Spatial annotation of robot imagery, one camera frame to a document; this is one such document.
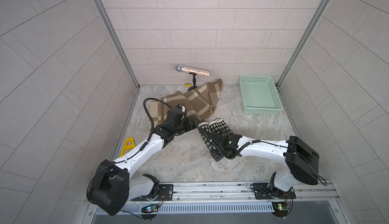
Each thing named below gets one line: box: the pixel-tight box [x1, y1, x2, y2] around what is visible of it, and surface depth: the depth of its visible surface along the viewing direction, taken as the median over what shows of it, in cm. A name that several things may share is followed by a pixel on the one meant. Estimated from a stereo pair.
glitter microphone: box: [175, 64, 211, 78], surface depth 98 cm
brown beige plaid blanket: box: [149, 78, 223, 127], surface depth 110 cm
